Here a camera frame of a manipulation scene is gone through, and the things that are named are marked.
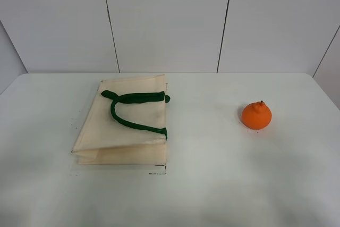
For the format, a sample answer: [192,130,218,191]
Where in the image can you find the orange citrus fruit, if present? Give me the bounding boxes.
[241,100,272,130]

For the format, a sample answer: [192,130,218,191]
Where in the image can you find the cream linen bag green handles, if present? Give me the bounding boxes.
[72,75,170,165]

